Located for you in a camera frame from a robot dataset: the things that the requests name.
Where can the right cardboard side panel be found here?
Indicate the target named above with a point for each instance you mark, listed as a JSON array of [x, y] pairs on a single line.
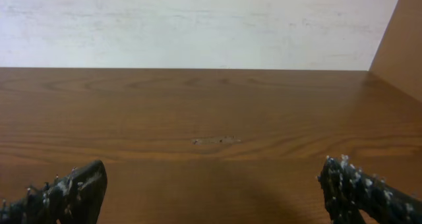
[[398, 57]]

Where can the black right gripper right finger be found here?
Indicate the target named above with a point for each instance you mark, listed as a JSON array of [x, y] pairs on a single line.
[[348, 191]]

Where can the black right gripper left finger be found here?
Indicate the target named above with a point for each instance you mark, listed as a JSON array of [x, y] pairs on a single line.
[[74, 198]]

